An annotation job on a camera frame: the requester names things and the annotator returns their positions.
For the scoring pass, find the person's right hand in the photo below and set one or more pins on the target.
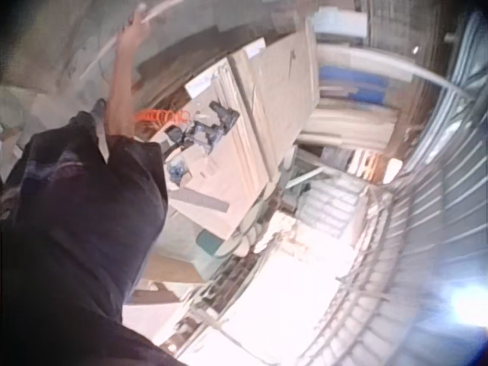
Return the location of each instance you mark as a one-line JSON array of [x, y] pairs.
[[131, 32]]

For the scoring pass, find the person's right fingers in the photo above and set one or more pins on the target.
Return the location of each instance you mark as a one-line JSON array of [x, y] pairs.
[[140, 21]]

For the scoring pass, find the long white plastic strip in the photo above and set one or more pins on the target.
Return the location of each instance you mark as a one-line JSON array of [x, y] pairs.
[[159, 12]]

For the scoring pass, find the dark pneumatic nail gun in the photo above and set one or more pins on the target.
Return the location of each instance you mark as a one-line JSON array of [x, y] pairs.
[[206, 127]]

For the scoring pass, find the small blue object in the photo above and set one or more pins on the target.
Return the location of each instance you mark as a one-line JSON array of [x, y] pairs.
[[177, 169]]

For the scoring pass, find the stack of wooden boards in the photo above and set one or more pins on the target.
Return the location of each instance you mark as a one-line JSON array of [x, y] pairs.
[[263, 114]]

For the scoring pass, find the grey flat strip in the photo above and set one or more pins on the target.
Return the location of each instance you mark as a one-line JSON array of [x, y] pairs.
[[204, 200]]

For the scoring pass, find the blue tarp bundle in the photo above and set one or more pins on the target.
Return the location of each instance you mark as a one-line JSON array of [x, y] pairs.
[[350, 84]]

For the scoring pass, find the teal green container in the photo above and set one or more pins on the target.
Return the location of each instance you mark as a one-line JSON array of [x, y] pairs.
[[209, 244]]

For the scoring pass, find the curved metal pipe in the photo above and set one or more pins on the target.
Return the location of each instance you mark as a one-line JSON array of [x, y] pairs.
[[385, 57]]

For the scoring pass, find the concrete staircase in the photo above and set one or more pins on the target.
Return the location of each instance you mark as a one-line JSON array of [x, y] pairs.
[[331, 206]]

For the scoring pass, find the metal stair railing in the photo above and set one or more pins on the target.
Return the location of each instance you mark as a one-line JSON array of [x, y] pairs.
[[366, 259]]

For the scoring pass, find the grey metal roller shutter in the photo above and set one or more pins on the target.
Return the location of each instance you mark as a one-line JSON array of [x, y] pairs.
[[450, 183]]

